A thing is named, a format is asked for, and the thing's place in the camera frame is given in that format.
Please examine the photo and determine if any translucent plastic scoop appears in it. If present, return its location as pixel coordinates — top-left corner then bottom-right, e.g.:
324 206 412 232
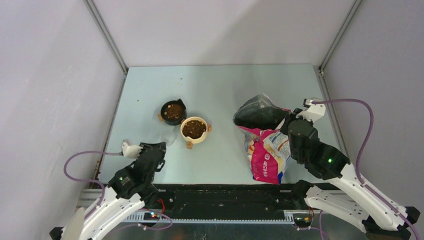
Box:
161 130 178 147

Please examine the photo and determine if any pink blue cat food bag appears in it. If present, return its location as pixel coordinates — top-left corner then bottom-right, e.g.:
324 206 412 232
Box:
233 93 292 185

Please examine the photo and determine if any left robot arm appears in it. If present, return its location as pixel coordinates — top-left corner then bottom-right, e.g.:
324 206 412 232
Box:
49 140 167 240

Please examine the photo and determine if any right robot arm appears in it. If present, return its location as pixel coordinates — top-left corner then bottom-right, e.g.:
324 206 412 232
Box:
280 108 421 240

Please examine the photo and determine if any brown pet food kibble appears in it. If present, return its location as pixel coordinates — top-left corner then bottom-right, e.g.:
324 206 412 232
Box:
182 120 207 139

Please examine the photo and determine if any black cat-shaped pet bowl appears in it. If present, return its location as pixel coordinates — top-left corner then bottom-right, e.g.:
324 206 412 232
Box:
158 99 187 126

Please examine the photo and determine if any cream cat-shaped pet bowl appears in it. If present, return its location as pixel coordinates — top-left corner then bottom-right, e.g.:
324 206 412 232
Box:
180 116 212 149

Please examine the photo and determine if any wooden bowl stand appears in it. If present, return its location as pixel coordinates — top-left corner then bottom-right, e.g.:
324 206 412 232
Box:
168 116 212 149

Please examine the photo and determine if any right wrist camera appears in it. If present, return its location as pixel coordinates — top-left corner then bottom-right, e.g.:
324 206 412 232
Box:
296 98 326 123

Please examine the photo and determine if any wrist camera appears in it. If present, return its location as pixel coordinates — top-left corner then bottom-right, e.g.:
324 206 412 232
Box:
296 98 326 123
121 139 143 159

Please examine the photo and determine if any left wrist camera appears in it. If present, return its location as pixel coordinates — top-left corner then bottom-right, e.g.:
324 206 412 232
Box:
121 139 143 159

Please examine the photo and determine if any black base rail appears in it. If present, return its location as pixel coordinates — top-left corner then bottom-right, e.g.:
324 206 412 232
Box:
145 183 310 221

